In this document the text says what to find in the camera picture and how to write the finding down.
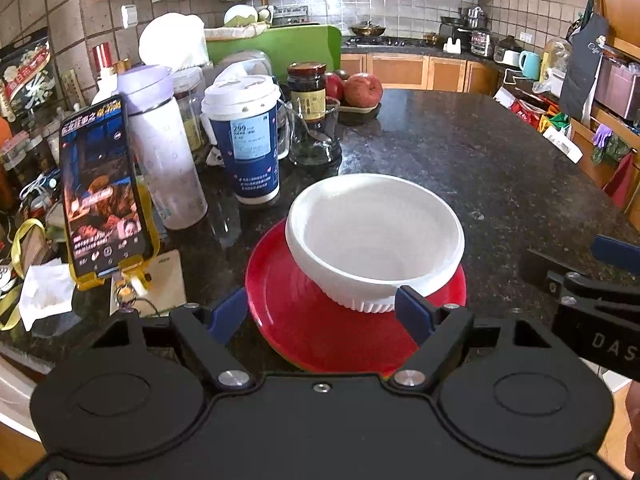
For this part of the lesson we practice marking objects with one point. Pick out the metal spoon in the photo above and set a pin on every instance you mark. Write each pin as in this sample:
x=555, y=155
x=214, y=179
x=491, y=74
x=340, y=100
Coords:
x=320, y=136

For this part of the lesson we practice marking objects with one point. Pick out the wooden base cabinets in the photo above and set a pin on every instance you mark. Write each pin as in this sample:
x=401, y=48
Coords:
x=415, y=72

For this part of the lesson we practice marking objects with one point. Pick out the clear glass cup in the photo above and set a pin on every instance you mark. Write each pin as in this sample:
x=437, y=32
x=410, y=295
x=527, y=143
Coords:
x=315, y=147

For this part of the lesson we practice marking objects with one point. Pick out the wok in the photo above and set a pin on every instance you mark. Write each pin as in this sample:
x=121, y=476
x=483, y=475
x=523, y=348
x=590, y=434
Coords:
x=368, y=30

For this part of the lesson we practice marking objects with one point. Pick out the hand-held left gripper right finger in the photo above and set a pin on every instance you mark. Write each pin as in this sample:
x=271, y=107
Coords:
x=415, y=311

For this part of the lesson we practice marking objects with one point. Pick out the metal bread box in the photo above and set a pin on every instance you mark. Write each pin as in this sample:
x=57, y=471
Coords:
x=617, y=90

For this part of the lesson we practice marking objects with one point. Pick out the black printed bag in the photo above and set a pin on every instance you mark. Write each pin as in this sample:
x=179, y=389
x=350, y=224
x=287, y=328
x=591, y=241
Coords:
x=25, y=75

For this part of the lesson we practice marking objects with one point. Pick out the pink-red plastic plate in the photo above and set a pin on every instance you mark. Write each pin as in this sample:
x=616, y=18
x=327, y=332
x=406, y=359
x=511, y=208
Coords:
x=300, y=320

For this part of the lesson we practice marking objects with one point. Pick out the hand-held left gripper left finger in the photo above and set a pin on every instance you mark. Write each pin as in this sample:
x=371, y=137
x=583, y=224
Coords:
x=227, y=312

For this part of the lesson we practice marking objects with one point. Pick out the blue paper cup white lid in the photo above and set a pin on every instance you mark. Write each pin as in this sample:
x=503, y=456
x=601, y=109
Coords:
x=247, y=150

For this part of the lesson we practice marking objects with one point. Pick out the dark apron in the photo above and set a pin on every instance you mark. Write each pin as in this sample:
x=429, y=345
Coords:
x=582, y=70

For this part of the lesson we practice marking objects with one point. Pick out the person's right forearm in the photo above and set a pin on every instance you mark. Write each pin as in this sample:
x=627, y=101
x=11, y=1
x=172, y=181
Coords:
x=634, y=425

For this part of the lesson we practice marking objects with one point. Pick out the clear plastic jar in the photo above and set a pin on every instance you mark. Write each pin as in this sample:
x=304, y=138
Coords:
x=189, y=110

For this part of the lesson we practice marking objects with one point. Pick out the fruit tray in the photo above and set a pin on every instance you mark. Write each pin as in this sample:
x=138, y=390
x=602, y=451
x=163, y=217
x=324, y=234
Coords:
x=360, y=112

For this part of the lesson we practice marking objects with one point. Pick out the dishes in rack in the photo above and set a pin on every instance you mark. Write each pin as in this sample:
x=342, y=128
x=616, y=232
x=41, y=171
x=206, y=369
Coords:
x=245, y=15

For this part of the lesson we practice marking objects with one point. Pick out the red cap bottle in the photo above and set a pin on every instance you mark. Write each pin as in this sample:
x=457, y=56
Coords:
x=104, y=65

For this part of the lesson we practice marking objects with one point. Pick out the white wall socket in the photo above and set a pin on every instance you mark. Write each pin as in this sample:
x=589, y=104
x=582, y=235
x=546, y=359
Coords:
x=129, y=16

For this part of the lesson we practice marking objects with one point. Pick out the black coffee machine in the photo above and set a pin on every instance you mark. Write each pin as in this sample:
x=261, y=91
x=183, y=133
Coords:
x=456, y=35

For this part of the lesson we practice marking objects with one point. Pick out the red snack bag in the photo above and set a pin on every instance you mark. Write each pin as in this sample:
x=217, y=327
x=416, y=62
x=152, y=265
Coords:
x=525, y=112

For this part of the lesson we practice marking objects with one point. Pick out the beige card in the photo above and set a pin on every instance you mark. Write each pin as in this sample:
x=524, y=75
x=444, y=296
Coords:
x=165, y=280

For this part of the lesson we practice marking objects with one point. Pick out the smartphone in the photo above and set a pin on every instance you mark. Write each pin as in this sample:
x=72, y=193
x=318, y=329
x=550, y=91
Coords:
x=105, y=190

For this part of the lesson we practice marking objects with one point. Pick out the white ribbed bowl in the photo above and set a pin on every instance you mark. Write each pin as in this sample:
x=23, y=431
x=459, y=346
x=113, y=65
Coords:
x=375, y=240
x=312, y=267

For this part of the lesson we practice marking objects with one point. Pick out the purple rubber gloves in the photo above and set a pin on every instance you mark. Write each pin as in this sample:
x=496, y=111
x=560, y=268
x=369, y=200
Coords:
x=601, y=136

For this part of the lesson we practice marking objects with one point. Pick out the red cloth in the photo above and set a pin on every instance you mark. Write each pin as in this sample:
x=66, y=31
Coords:
x=620, y=182

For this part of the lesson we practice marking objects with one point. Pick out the red apple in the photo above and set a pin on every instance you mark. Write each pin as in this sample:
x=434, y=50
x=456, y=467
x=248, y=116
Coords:
x=364, y=90
x=334, y=87

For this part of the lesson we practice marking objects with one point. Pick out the yellow phone holder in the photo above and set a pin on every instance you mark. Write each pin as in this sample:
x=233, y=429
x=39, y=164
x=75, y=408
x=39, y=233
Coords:
x=150, y=242

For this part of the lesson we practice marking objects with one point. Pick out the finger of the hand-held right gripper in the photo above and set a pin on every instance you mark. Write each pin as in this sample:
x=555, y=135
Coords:
x=540, y=266
x=617, y=255

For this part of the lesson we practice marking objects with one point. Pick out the green cutting board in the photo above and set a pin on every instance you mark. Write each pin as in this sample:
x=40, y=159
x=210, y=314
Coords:
x=280, y=50

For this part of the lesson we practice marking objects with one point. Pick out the lavender lid water bottle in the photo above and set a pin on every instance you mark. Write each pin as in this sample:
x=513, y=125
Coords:
x=165, y=160

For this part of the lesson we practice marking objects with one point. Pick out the teal kettle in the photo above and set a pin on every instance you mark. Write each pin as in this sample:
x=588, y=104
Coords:
x=530, y=65

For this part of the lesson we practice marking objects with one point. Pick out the brown kiwi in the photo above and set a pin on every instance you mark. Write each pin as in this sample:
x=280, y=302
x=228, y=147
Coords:
x=342, y=74

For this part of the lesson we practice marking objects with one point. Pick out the dark sauce jar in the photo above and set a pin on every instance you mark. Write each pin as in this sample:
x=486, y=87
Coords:
x=306, y=92

